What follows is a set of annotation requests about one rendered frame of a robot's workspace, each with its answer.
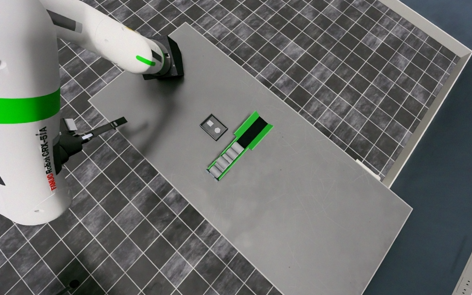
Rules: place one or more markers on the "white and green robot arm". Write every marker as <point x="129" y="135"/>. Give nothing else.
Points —
<point x="33" y="188"/>

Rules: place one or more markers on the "black flat strip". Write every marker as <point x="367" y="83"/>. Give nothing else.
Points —
<point x="251" y="133"/>

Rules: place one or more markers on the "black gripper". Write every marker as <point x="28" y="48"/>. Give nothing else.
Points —
<point x="73" y="144"/>

